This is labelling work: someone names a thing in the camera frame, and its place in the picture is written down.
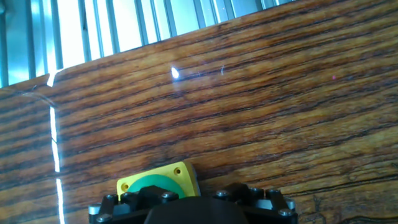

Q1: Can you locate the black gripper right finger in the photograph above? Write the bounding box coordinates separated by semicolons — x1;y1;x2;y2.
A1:
213;182;298;224

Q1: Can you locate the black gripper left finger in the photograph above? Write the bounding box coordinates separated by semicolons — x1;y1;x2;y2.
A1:
88;185;180;224

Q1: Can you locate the green push button yellow box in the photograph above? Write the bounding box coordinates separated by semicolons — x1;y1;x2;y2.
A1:
116;160;201;202

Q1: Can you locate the brown wood-grain board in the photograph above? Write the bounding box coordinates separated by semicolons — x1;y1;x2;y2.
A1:
0;0;398;224

